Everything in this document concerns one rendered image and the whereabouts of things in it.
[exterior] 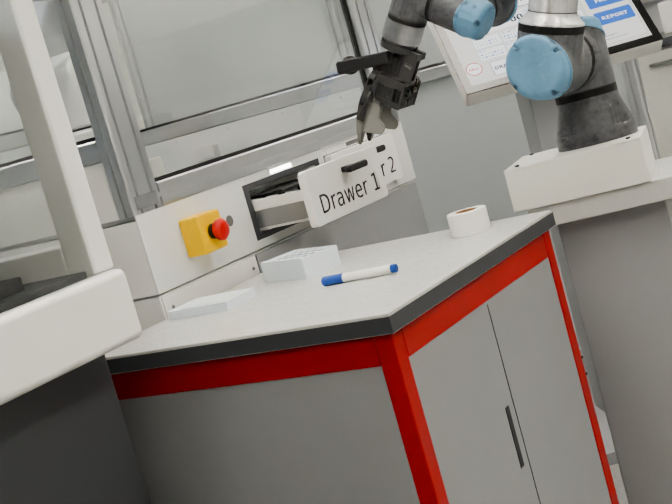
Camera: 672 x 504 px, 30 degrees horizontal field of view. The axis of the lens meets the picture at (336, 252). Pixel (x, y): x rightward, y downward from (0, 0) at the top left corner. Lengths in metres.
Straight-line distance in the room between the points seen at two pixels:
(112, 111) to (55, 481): 0.74
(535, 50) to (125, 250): 0.80
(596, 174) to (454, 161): 1.94
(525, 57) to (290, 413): 0.77
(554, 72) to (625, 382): 0.60
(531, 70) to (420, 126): 2.03
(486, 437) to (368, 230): 1.01
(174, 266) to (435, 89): 2.05
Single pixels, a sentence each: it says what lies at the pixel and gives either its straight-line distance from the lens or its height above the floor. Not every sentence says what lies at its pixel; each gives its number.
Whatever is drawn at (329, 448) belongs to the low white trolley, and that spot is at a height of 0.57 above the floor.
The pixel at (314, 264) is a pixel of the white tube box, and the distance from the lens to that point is 2.16.
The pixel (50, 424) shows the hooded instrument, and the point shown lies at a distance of 1.74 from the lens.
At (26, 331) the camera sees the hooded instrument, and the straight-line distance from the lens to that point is 1.63.
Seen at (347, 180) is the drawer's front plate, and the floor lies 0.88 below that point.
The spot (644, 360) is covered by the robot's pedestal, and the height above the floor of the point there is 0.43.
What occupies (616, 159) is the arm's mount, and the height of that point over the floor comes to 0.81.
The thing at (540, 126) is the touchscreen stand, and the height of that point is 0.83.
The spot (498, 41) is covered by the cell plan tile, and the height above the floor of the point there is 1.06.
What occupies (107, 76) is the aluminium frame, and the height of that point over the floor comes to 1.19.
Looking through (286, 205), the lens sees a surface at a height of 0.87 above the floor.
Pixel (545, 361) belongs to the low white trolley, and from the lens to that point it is 2.10.
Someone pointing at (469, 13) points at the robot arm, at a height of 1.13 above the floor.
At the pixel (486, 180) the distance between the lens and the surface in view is 4.10.
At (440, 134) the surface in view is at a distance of 4.16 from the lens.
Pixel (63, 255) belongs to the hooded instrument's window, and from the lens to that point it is 1.71.
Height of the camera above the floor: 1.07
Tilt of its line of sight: 7 degrees down
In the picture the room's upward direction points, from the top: 16 degrees counter-clockwise
